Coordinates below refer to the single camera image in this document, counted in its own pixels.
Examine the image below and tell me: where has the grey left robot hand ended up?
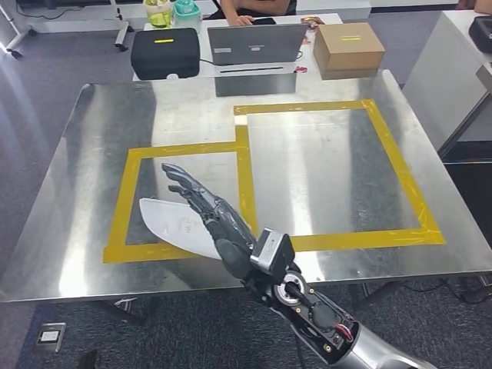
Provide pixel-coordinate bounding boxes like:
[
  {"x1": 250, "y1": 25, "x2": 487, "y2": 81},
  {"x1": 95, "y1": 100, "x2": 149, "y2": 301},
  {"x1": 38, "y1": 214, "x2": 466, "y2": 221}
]
[{"x1": 76, "y1": 348, "x2": 99, "y2": 369}]

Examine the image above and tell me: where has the person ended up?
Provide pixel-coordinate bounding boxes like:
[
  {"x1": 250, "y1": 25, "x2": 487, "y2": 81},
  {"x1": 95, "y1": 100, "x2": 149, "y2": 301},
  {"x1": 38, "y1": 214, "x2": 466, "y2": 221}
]
[
  {"x1": 455, "y1": 0, "x2": 492, "y2": 15},
  {"x1": 219, "y1": 0, "x2": 299, "y2": 28}
]

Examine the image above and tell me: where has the yellow tape outline on workbench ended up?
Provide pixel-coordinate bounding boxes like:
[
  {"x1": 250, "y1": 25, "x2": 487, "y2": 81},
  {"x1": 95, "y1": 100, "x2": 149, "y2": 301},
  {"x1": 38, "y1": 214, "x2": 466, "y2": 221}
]
[{"x1": 102, "y1": 98, "x2": 447, "y2": 264}]

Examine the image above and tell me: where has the black hard case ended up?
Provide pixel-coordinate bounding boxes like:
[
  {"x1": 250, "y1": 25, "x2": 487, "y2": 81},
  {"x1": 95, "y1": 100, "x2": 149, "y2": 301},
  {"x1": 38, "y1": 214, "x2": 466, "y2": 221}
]
[{"x1": 130, "y1": 27, "x2": 201, "y2": 81}]

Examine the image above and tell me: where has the stainless steel workbench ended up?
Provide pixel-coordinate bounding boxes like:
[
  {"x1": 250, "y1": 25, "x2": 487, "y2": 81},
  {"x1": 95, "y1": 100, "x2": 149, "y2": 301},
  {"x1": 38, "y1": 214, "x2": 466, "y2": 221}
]
[{"x1": 0, "y1": 68, "x2": 492, "y2": 327}]

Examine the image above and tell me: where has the steel floor socket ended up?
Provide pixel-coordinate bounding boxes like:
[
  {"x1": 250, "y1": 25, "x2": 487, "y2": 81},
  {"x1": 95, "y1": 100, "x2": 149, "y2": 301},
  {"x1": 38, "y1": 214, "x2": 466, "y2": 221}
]
[{"x1": 36, "y1": 322, "x2": 66, "y2": 354}]

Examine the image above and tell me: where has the black cable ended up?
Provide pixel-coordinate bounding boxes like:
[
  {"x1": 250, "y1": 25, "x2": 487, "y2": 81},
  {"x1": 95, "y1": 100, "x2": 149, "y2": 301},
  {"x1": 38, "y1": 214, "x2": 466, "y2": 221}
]
[{"x1": 399, "y1": 277, "x2": 492, "y2": 307}]

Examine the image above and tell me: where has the teal lidded container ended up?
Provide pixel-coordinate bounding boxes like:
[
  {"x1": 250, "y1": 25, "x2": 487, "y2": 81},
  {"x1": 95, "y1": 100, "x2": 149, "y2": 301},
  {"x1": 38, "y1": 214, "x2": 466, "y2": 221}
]
[{"x1": 172, "y1": 0, "x2": 203, "y2": 35}]

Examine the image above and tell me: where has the brown cardboard box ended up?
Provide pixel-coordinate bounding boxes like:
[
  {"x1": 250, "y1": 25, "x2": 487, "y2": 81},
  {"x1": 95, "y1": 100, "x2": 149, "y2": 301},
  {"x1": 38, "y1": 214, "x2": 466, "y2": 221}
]
[{"x1": 312, "y1": 22, "x2": 386, "y2": 81}]

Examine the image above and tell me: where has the grey steel side table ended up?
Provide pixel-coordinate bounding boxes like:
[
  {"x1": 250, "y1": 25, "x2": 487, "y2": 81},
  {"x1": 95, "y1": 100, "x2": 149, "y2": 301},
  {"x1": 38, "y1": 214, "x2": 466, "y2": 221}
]
[{"x1": 401, "y1": 10, "x2": 492, "y2": 165}]

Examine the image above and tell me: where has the white desk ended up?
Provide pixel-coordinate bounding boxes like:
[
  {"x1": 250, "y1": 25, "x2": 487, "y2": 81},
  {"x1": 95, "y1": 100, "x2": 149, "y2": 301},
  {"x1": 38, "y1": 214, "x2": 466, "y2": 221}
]
[{"x1": 132, "y1": 12, "x2": 343, "y2": 82}]

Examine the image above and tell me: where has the white plastic shell part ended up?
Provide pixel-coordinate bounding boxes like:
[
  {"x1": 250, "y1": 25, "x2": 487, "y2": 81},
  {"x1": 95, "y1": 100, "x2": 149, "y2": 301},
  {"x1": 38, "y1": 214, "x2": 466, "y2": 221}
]
[{"x1": 139, "y1": 197, "x2": 224, "y2": 261}]

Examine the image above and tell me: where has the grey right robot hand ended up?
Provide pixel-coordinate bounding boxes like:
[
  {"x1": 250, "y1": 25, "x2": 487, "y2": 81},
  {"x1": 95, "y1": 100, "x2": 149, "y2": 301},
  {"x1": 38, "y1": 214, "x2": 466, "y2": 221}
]
[{"x1": 161, "y1": 162, "x2": 263, "y2": 282}]

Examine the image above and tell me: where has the grey laptop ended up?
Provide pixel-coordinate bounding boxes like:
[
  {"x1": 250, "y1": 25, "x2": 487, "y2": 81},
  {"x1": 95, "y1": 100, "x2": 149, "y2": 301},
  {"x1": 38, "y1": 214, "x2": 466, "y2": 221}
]
[{"x1": 207, "y1": 22, "x2": 309, "y2": 67}]

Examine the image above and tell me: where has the white rolling stand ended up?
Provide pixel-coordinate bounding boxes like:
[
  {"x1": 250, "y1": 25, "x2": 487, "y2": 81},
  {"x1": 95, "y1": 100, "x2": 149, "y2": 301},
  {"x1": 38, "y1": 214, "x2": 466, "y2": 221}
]
[{"x1": 0, "y1": 0, "x2": 130, "y2": 58}]

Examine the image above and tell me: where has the yellow green drink cup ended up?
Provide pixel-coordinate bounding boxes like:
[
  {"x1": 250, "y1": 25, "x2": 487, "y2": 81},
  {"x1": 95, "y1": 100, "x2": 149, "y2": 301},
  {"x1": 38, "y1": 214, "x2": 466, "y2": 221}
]
[{"x1": 143, "y1": 0, "x2": 174, "y2": 31}]

